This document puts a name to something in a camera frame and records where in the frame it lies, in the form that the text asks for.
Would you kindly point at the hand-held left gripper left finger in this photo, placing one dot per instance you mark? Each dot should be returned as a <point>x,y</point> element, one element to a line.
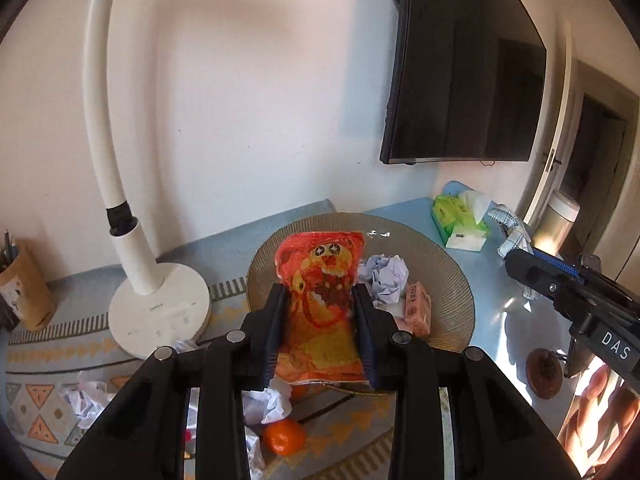
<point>272,340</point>

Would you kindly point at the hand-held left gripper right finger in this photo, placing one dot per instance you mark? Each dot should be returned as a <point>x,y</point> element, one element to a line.
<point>367,340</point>

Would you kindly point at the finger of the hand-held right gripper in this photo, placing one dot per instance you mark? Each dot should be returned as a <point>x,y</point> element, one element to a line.
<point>540,277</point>
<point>560,262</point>

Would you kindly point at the small orange box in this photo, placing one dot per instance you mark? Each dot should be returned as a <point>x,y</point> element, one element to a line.
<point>417,310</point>

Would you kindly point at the pile of papers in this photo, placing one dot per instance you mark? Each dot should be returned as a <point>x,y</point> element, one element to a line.
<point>267,405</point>

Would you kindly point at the red orange snack packet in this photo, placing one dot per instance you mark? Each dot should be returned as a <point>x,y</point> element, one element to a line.
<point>320,280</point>

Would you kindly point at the brown woven bowl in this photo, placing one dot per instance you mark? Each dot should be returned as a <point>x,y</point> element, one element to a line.
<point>435,270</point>

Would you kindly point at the person's right hand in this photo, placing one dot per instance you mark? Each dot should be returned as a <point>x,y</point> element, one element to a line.
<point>600,400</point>

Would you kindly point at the steel thermos bottle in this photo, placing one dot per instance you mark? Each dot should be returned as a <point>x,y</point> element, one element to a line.
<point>557,220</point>

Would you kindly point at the crumpled white paper ball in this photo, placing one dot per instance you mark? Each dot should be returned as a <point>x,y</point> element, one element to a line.
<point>382,277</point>

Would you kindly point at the brown round wooden ornament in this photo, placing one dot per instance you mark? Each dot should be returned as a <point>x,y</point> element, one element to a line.
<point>545,375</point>

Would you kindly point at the orange mandarin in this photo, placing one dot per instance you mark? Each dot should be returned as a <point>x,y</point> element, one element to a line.
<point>284,437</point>

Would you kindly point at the green tissue packet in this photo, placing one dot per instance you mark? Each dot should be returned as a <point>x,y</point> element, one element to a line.
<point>450,215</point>

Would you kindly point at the white desk lamp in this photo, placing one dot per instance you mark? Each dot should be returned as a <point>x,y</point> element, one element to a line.
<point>125,270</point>

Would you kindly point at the patterned woven table mat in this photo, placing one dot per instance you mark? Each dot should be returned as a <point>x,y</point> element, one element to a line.
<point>50,350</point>

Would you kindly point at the beige cylindrical pen holder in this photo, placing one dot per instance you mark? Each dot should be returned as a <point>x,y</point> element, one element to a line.
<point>30,290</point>

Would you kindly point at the grey pen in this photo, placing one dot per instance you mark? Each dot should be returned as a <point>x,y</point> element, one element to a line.
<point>6,247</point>

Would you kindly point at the white door frame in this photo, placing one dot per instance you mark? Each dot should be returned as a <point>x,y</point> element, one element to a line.
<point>555,125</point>

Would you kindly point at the black wall monitor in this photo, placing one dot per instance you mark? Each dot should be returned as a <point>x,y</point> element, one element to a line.
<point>460,70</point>

